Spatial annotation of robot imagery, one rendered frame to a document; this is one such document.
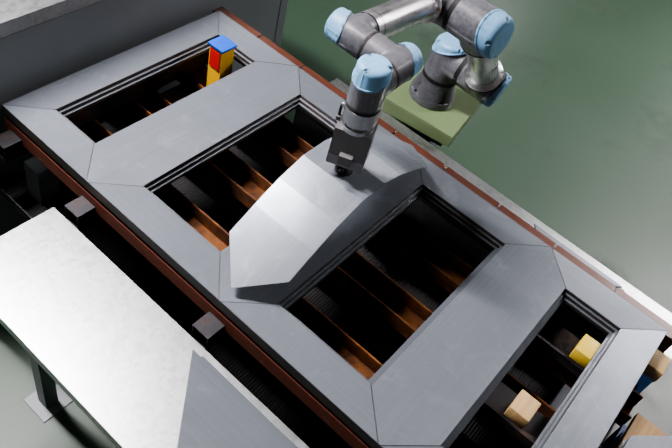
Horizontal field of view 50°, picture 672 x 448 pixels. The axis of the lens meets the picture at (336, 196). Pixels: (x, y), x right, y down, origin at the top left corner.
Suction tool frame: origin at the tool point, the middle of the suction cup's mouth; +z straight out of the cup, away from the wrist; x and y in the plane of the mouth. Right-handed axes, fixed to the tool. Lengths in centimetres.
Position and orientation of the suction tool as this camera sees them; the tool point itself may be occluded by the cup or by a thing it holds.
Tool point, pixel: (342, 172)
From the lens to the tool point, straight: 165.5
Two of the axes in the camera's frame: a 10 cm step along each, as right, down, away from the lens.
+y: 9.4, 3.4, -0.6
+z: -2.0, 6.6, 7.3
